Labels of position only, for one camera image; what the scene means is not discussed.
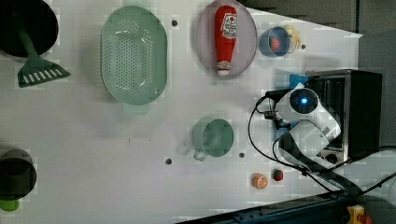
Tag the yellow red emergency button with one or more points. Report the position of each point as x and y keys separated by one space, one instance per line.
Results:
x=358 y=216

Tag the yellow banana toy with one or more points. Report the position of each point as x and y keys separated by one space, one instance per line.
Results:
x=295 y=39

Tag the green perforated colander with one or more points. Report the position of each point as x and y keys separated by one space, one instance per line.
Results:
x=134 y=58

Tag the green slotted spatula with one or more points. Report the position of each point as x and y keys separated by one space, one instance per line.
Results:
x=36 y=70

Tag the black cylindrical cup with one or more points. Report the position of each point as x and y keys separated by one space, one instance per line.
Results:
x=39 y=21

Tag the blue bowl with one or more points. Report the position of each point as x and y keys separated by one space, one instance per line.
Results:
x=279 y=33

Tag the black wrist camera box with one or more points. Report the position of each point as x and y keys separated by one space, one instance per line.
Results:
x=270 y=115

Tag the pink oval plate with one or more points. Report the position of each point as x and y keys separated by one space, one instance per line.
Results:
x=246 y=41

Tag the red ketchup bottle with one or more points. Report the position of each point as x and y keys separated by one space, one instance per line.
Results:
x=225 y=37

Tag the green measuring cup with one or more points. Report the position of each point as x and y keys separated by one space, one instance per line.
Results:
x=212 y=137

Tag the black toaster oven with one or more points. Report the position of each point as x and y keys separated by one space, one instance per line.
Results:
x=354 y=97

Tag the pink fruit toy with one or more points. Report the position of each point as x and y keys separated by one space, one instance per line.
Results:
x=274 y=44

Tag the orange slice toy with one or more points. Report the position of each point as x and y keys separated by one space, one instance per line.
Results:
x=260 y=181

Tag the green item under cup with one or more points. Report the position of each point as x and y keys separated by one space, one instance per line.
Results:
x=9 y=205

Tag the red strawberry toy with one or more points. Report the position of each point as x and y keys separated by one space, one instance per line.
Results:
x=277 y=175

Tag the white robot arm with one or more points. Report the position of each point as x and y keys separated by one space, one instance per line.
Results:
x=314 y=128

